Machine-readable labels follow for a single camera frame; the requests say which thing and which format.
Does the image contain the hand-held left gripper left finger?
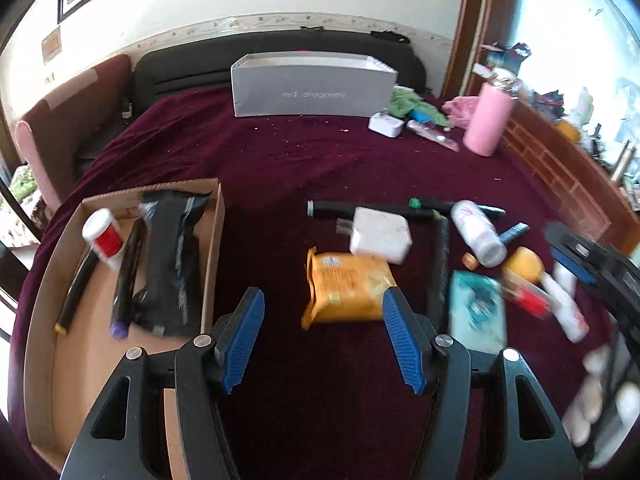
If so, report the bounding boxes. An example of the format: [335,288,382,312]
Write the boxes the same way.
[60,287,266,480]

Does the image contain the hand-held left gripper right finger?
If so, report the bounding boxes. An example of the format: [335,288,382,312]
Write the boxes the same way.
[382,286,586,480]

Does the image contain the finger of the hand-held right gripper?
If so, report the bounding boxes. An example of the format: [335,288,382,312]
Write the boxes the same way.
[544,220,640,301]

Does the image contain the white tube red band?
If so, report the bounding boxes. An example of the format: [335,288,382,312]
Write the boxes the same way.
[502,272,591,343]

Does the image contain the yellow round jar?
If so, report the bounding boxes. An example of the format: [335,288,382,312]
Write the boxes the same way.
[501,246,544,291]

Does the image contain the blue black pen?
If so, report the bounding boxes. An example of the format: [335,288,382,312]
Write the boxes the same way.
[496,222,531,245]

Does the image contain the yellow snack packet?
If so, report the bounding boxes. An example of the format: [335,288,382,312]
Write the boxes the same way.
[301,246,398,331]

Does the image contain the teal tissue packet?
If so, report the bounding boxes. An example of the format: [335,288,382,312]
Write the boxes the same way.
[447,270,508,356]

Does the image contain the black marker yellow end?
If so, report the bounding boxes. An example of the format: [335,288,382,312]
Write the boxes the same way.
[54,250,101,335]
[426,214,451,328]

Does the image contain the white spray bottle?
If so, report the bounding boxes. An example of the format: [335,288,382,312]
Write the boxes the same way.
[450,200,508,268]

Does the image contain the white power adapter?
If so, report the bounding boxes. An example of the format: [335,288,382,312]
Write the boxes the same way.
[336,206,413,266]

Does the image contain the black marker green end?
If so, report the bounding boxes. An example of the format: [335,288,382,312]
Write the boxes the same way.
[408,198,507,218]

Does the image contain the black marker white ends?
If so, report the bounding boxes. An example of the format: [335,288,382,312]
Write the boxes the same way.
[306,200,437,222]

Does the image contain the brown cardboard box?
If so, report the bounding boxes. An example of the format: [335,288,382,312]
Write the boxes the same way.
[22,177,226,473]

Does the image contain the person's right hand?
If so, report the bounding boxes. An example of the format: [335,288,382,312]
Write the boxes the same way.
[562,345,640,448]

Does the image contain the wooden sideboard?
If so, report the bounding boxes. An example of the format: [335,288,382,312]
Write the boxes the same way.
[500,100,640,261]

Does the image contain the black foil packet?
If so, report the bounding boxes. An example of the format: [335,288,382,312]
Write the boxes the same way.
[131,189,213,337]

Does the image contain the metal flask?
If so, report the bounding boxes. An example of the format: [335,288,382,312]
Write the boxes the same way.
[610,140,636,183]

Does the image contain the black marker purple end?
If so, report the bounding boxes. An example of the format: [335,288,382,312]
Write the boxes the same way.
[109,217,148,338]

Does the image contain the yellow item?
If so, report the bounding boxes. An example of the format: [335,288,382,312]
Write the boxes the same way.
[555,119,583,143]

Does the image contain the pink water bottle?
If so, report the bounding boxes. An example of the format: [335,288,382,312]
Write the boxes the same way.
[461,67,523,157]

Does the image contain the white bottle red label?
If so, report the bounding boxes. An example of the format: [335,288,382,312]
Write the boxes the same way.
[81,208,125,272]

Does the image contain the toothpaste tube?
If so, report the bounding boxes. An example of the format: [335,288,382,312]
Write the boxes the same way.
[406,120,460,152]

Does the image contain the pink cloth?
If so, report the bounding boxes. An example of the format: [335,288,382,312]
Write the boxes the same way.
[442,96,481,128]

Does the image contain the small white charger plug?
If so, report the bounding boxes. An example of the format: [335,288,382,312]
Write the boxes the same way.
[368,109,405,138]

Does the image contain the blue printed carton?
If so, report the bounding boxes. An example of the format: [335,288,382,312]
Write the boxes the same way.
[480,42,533,68]

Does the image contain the green cloth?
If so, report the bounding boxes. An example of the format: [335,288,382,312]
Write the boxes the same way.
[389,87,451,128]

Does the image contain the grey shoe box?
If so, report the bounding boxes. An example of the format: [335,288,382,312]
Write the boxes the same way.
[230,52,399,118]

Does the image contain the floral cloth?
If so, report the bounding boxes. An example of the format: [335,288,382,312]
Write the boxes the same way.
[0,165,43,246]

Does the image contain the black padded headboard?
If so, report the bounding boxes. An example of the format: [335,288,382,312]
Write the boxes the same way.
[132,30,428,116]

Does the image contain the pink brown armchair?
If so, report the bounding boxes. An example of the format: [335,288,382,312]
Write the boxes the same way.
[14,54,133,216]

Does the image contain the wooden window frame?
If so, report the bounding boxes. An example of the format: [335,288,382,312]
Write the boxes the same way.
[442,0,521,98]

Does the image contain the small wall plaque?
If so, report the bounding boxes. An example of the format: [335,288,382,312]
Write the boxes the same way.
[41,27,63,65]

